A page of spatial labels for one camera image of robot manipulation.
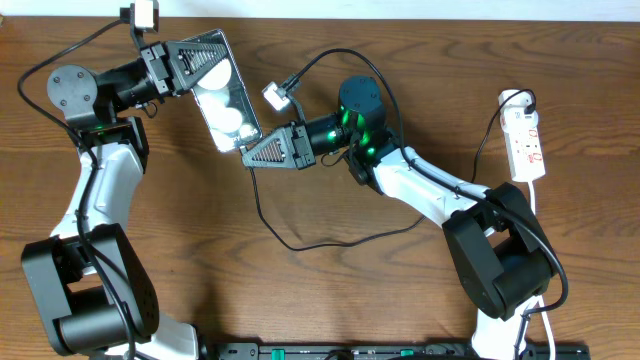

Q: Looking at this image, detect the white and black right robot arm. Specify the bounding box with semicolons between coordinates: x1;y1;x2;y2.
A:
242;76;566;359

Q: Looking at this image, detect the white charger plug adapter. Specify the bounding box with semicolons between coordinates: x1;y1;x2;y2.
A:
498;89;537;115

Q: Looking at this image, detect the white power strip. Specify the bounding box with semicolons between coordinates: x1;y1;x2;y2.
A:
500;107;546;183

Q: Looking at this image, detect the black Samsung Galaxy smartphone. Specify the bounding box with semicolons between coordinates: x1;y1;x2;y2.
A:
184;29;262;152

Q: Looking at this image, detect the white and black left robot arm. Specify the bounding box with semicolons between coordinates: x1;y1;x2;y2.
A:
21;38;231;359

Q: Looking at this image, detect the black charger cable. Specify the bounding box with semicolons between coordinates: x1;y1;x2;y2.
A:
239;89;539;252

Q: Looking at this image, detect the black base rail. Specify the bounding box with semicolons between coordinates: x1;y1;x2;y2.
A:
214;341;591;360

